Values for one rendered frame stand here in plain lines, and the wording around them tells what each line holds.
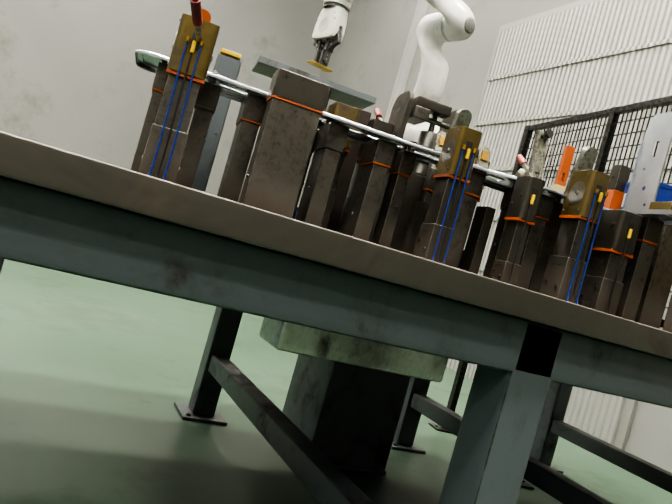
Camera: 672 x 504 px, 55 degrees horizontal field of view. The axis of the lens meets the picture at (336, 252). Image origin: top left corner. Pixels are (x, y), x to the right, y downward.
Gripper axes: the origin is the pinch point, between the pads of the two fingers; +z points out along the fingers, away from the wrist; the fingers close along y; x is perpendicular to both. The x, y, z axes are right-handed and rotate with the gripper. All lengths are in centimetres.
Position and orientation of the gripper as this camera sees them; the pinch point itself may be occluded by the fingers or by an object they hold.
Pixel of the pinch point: (322, 58)
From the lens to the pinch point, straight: 203.4
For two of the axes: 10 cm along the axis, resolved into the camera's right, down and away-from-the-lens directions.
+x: 7.2, 2.1, 6.6
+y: 6.4, 1.7, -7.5
